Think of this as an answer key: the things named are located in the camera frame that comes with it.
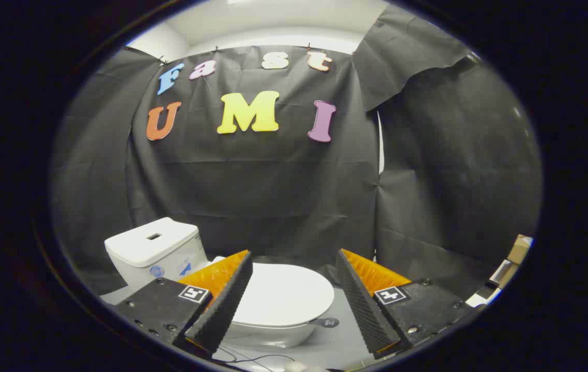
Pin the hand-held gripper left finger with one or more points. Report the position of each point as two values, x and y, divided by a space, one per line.
224 305

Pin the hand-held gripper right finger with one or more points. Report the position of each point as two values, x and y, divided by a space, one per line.
358 305

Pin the white toilet lid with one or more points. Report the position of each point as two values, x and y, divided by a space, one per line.
283 294

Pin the white ceramic toilet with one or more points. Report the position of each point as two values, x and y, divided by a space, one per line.
144 248

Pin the black backdrop cloth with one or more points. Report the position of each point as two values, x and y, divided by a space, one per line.
273 186

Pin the brown cardboard box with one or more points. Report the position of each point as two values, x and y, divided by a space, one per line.
520 248

